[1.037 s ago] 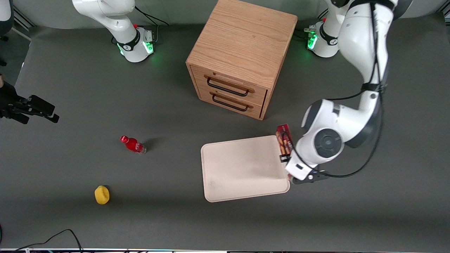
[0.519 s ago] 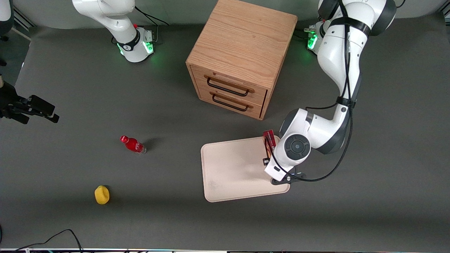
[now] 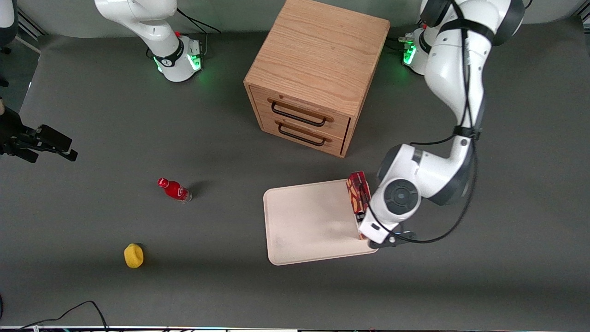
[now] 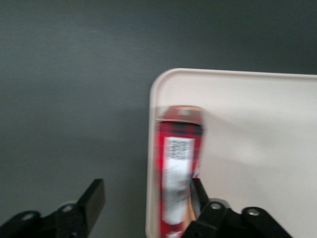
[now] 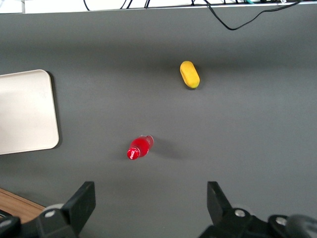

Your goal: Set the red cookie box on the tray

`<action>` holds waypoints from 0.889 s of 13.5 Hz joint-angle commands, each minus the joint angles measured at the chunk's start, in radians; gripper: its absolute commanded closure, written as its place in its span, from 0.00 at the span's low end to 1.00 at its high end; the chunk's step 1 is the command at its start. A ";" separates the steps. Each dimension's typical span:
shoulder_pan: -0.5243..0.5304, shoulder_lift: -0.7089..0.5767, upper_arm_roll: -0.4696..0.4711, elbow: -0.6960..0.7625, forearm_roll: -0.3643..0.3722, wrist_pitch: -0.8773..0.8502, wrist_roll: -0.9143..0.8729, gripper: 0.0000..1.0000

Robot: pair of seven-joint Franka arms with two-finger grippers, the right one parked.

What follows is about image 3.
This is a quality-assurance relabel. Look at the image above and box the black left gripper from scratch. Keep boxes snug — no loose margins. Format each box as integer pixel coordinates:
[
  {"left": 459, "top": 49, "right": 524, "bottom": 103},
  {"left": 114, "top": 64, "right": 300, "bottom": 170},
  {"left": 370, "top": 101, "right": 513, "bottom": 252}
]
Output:
[{"left": 357, "top": 211, "right": 416, "bottom": 250}]

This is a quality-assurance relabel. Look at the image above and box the red cookie box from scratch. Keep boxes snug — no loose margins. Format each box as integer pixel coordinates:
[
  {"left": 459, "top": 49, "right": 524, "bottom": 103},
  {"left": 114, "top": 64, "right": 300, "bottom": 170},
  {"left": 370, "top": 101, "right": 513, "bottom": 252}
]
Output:
[{"left": 346, "top": 171, "right": 372, "bottom": 241}]

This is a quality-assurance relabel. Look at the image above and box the wooden drawer front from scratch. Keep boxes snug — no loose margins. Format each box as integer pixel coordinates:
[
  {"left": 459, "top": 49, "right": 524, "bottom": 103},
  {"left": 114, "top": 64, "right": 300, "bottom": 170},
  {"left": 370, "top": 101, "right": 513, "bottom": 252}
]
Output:
[
  {"left": 259, "top": 114, "right": 349, "bottom": 156},
  {"left": 249, "top": 86, "right": 352, "bottom": 140}
]

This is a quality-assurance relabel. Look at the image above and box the yellow lemon toy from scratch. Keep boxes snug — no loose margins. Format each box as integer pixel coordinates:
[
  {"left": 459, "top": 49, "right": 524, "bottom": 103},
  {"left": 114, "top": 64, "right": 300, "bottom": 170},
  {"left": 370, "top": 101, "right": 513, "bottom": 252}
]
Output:
[{"left": 124, "top": 243, "right": 144, "bottom": 269}]

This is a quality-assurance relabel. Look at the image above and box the black metal drawer handle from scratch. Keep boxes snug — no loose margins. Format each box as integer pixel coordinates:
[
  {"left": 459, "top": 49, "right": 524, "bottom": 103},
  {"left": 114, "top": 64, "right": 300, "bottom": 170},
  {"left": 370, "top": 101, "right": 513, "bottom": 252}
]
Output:
[
  {"left": 270, "top": 101, "right": 329, "bottom": 127},
  {"left": 277, "top": 122, "right": 327, "bottom": 147}
]

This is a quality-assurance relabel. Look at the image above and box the black right base cable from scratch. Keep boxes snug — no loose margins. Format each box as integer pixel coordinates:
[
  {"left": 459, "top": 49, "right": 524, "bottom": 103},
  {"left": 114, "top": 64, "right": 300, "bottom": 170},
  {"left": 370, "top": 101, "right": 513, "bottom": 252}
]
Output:
[{"left": 177, "top": 7, "right": 222, "bottom": 58}]

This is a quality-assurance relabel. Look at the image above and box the cream plastic tray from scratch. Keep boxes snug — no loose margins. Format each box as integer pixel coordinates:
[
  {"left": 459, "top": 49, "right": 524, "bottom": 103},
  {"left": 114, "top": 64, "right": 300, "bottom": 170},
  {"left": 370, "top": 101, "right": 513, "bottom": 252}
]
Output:
[{"left": 263, "top": 178, "right": 381, "bottom": 267}]

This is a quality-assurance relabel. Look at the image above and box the black base cable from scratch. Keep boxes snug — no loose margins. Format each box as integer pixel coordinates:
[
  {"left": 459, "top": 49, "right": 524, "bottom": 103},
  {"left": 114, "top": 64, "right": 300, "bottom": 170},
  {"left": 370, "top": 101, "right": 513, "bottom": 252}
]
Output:
[
  {"left": 177, "top": 7, "right": 222, "bottom": 58},
  {"left": 386, "top": 13, "right": 427, "bottom": 52}
]

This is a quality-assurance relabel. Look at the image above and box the aluminium frame rail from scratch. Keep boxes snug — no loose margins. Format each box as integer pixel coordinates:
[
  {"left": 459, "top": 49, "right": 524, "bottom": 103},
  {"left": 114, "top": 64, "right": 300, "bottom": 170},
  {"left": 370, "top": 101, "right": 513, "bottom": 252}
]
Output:
[{"left": 17, "top": 8, "right": 47, "bottom": 43}]

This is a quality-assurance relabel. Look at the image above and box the oak wooden drawer cabinet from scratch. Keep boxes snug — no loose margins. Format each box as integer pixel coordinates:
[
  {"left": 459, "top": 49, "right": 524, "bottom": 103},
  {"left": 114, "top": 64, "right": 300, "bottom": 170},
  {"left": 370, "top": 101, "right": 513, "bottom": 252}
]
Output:
[{"left": 243, "top": 0, "right": 391, "bottom": 159}]

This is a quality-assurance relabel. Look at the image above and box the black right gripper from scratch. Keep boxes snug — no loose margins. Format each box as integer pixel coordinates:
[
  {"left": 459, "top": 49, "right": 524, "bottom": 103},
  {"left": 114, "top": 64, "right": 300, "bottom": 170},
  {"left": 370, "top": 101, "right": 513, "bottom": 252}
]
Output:
[{"left": 0, "top": 99, "right": 78, "bottom": 163}]

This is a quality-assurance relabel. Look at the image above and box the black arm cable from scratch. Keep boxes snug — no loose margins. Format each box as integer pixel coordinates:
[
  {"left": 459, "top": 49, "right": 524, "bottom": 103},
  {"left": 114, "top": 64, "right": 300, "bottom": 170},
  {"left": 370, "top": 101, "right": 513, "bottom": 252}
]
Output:
[{"left": 389, "top": 0, "right": 482, "bottom": 245}]

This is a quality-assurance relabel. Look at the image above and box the thin black floor cable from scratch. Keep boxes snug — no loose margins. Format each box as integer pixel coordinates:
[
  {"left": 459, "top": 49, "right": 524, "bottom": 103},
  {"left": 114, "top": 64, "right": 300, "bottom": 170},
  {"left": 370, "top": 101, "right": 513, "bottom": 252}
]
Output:
[{"left": 18, "top": 300, "right": 109, "bottom": 332}]

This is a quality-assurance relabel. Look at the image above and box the black left base cable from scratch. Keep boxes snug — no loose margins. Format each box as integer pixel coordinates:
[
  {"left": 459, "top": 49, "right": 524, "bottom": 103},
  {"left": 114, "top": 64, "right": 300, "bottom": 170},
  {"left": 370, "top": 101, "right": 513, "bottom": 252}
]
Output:
[{"left": 386, "top": 13, "right": 427, "bottom": 52}]

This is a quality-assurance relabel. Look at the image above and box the red soda bottle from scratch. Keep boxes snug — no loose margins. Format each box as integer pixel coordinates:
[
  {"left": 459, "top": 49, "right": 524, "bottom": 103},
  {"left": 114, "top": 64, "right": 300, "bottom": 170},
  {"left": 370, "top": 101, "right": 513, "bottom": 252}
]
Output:
[{"left": 157, "top": 178, "right": 193, "bottom": 203}]

